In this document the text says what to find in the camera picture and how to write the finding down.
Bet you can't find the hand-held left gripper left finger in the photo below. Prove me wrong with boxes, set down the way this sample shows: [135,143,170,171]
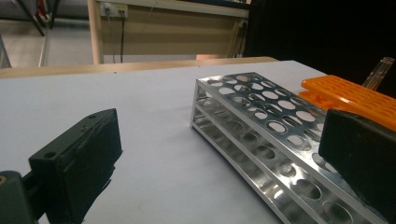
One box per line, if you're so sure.
[28,107,123,224]

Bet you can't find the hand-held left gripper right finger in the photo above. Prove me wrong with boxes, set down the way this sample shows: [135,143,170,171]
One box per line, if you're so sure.
[318,108,396,224]

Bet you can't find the orange plastic test tube rack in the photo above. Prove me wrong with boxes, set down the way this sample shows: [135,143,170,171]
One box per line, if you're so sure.
[298,74,396,132]

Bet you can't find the clear test tube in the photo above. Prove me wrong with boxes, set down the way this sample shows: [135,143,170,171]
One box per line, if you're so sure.
[361,56,396,91]

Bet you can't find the metal test tube rack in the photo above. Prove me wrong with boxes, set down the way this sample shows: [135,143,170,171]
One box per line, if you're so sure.
[190,72,390,224]

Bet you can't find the white board sheet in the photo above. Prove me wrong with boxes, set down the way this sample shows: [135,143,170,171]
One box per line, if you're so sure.
[0,60,396,224]

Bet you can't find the beige wooden desk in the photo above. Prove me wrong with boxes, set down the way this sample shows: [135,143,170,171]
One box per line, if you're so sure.
[87,0,250,65]

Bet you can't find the metal floor rail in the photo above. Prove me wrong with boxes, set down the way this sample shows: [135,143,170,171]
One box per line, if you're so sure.
[38,27,52,68]

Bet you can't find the black hanging power cable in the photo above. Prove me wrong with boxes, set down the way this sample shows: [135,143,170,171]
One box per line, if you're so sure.
[119,10,126,63]

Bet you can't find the white wall power strip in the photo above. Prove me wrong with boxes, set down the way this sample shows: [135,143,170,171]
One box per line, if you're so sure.
[100,2,129,19]

